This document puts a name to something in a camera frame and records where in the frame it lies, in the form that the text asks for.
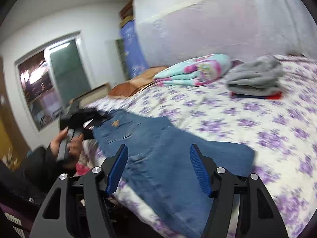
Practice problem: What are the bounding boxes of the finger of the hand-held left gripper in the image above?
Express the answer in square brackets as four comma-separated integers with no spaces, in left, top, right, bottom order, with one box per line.
[93,110,110,127]

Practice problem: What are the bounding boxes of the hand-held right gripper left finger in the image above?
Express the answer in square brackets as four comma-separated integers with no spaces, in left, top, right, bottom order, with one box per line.
[29,144,129,238]

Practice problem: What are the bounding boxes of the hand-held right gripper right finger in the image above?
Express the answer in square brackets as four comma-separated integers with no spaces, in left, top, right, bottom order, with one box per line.
[189,143,289,238]

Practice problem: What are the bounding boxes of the blue denim pants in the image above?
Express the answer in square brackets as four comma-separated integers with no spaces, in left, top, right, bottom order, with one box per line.
[92,109,255,238]

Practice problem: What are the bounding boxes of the person's left forearm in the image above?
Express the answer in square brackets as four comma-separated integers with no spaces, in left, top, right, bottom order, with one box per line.
[15,146,77,199]

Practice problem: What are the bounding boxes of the person's left hand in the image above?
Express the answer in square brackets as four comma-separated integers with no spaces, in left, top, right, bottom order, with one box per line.
[50,126,84,170]

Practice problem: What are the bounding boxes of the red floral cushion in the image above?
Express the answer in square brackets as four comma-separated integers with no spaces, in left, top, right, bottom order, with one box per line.
[74,162,93,177]

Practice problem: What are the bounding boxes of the orange-brown pillow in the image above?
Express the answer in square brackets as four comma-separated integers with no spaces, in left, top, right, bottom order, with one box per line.
[108,66,169,97]

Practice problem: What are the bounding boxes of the window with sliding pane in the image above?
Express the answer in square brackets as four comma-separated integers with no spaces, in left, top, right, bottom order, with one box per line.
[15,31,92,132]

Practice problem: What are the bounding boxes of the green patterned panel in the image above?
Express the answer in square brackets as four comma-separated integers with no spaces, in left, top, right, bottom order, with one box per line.
[115,38,127,80]

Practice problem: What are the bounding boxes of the purple floral bedspread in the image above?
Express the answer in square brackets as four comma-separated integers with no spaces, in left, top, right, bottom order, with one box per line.
[79,55,317,238]

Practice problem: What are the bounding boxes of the person's dark jacket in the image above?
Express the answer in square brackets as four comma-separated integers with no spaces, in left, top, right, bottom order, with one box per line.
[0,160,47,211]

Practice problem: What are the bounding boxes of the folded floral blanket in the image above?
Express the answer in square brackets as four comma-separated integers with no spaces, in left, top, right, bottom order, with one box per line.
[154,54,233,87]

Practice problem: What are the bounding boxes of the folded red garment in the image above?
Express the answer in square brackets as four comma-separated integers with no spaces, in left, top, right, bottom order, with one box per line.
[231,91,283,100]

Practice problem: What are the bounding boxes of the brown cardboard box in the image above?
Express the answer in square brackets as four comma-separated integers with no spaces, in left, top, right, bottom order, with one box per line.
[120,0,135,28]

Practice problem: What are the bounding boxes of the folded grey garment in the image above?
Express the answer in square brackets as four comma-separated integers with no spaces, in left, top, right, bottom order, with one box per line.
[226,56,285,97]

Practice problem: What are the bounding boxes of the wooden picture frame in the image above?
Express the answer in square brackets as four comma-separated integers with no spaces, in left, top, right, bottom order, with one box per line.
[69,82,111,107]

